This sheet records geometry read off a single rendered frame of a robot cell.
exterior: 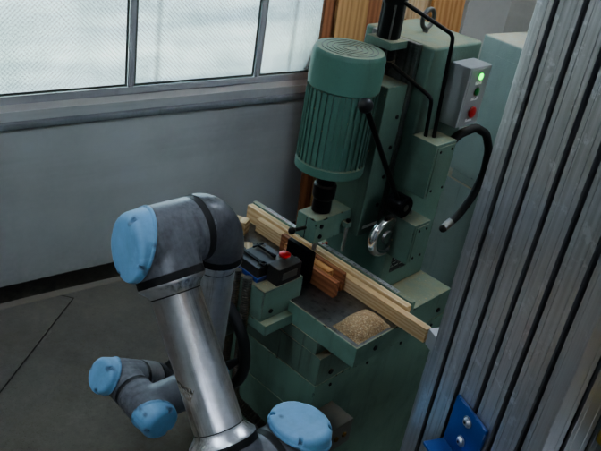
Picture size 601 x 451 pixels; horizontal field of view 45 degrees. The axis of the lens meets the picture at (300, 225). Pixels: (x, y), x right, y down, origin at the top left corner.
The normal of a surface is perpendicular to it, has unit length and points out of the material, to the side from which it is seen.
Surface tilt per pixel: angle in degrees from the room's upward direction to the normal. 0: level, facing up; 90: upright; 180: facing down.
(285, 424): 7
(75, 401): 0
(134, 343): 0
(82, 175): 90
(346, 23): 87
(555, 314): 90
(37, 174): 90
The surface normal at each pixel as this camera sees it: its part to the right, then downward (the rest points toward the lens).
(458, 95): -0.70, 0.26
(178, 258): 0.46, -0.15
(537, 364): -0.92, 0.06
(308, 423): 0.24, -0.89
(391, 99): 0.70, 0.44
